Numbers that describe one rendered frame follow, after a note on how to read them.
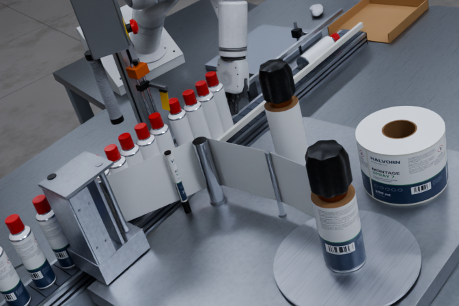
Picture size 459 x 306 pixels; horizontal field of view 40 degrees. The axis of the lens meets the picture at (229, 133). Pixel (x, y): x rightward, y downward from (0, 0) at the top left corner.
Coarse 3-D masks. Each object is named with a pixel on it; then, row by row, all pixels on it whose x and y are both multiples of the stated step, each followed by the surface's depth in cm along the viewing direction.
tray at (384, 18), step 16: (368, 0) 255; (384, 0) 251; (400, 0) 246; (416, 0) 241; (352, 16) 249; (368, 16) 246; (384, 16) 242; (400, 16) 239; (416, 16) 234; (336, 32) 241; (368, 32) 234; (384, 32) 231; (400, 32) 227
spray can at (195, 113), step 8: (184, 96) 171; (192, 96) 171; (192, 104) 172; (200, 104) 174; (192, 112) 172; (200, 112) 173; (192, 120) 174; (200, 120) 174; (192, 128) 176; (200, 128) 175; (208, 128) 178; (200, 136) 176; (208, 136) 178
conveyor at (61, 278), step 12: (324, 60) 214; (312, 72) 208; (300, 84) 204; (252, 108) 198; (252, 120) 191; (240, 132) 188; (60, 276) 152; (36, 288) 150; (48, 288) 149; (36, 300) 146
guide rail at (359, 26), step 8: (360, 24) 222; (352, 32) 220; (344, 40) 217; (328, 48) 212; (336, 48) 214; (320, 56) 209; (328, 56) 212; (312, 64) 206; (304, 72) 203; (296, 80) 201; (256, 112) 190; (240, 120) 186; (248, 120) 187; (232, 128) 183; (240, 128) 186; (224, 136) 181
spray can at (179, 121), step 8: (176, 104) 169; (176, 112) 170; (184, 112) 172; (176, 120) 170; (184, 120) 171; (176, 128) 172; (184, 128) 172; (176, 136) 174; (184, 136) 173; (192, 136) 175
